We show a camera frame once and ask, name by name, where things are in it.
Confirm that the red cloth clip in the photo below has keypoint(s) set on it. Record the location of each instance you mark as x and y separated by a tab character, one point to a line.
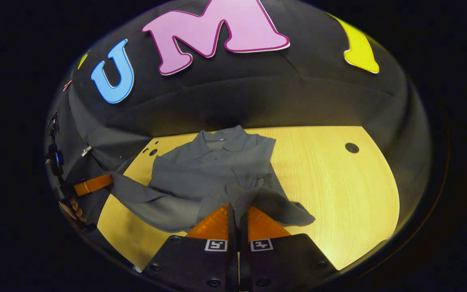
67	85

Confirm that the black backdrop cloth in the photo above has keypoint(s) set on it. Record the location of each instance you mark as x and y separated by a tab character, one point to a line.
258	97

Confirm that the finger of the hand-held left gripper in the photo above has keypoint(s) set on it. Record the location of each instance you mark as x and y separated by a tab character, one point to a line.
93	185

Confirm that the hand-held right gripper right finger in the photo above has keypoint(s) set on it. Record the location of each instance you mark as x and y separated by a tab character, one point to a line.
245	263

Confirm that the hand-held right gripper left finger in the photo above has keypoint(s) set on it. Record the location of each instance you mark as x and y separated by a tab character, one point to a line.
233	263

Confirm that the grey collared shirt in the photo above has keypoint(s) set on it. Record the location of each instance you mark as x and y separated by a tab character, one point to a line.
209	170

